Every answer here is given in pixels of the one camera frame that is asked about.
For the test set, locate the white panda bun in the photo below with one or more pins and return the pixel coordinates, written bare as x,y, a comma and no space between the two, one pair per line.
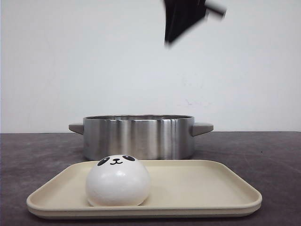
118,180

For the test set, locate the beige plastic tray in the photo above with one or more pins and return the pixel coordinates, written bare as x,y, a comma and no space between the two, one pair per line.
179,189

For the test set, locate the stainless steel steamer pot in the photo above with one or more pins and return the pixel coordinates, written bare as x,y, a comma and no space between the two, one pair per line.
145,137

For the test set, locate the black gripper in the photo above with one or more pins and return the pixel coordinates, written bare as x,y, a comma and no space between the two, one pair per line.
181,15

